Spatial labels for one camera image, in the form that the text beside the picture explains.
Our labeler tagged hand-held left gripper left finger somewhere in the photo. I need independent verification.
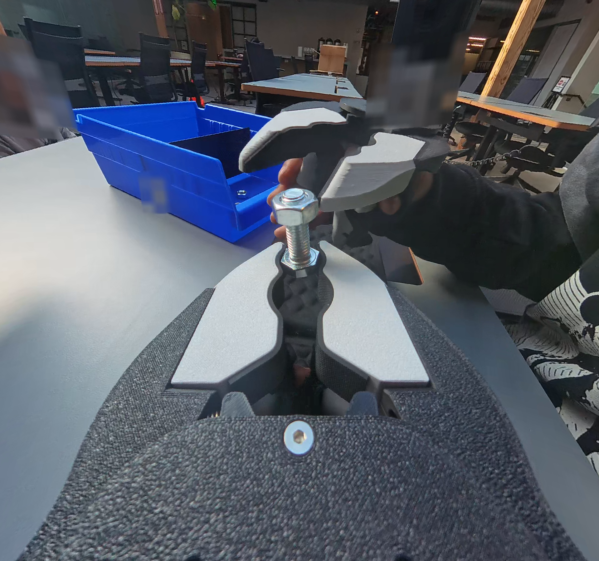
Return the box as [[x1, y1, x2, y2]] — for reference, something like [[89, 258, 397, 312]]
[[169, 243, 293, 391]]

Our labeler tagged person's right hand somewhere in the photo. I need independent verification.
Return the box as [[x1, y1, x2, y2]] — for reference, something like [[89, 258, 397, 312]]
[[269, 157, 474, 285]]

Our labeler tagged dark mesh chair seat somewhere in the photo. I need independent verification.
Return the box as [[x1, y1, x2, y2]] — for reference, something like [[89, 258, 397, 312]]
[[482, 287, 539, 318]]

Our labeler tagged grey wood-edged table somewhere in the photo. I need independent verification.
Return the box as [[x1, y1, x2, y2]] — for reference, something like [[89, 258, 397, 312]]
[[241, 73, 366, 100], [456, 91, 597, 131], [84, 55, 192, 67]]

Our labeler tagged blue plastic bin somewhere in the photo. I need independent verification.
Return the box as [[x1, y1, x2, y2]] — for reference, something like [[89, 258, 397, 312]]
[[72, 101, 281, 243]]

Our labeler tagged black honeycomb wrist rest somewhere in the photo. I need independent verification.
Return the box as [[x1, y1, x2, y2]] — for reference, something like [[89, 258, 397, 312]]
[[281, 224, 389, 337]]

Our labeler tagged wooden box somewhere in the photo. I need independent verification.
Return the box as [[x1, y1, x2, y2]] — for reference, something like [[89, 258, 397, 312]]
[[318, 45, 348, 75]]

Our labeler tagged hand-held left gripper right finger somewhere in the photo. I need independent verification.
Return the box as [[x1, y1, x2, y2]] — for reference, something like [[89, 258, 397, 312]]
[[314, 241, 431, 389]]

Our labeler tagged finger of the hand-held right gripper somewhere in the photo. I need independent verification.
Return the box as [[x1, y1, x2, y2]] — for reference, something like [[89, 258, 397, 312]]
[[318, 131, 427, 214], [239, 108, 349, 174]]

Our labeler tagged black bin divider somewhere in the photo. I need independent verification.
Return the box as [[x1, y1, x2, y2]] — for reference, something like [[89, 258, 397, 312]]
[[169, 127, 256, 179]]

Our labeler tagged silver bolt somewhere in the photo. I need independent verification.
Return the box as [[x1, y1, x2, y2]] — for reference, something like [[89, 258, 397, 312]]
[[280, 224, 321, 272]]

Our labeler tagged person's patterned clothing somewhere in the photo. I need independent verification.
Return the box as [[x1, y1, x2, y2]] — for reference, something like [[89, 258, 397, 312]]
[[503, 268, 599, 454]]

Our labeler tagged person's right forearm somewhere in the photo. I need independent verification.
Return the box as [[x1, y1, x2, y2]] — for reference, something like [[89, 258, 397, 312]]
[[468, 135, 599, 302]]

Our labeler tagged grey fleece garment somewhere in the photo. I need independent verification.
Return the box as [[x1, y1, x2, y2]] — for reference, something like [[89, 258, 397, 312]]
[[559, 132, 599, 262]]

